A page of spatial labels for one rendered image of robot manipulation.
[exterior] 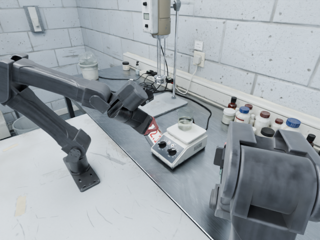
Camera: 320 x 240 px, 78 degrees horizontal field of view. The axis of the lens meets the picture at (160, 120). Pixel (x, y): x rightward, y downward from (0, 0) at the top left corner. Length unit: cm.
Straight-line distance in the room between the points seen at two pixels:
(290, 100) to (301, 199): 85
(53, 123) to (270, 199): 58
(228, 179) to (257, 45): 91
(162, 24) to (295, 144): 83
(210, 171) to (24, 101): 63
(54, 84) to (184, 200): 50
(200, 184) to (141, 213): 22
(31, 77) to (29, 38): 228
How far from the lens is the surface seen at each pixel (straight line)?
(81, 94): 57
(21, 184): 85
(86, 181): 74
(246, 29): 110
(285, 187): 23
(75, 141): 67
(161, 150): 77
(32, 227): 71
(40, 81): 61
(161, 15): 100
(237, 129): 28
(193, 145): 76
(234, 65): 115
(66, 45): 297
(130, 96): 56
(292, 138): 29
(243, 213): 24
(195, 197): 68
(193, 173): 75
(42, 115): 66
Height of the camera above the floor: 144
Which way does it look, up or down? 32 degrees down
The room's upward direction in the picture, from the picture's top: straight up
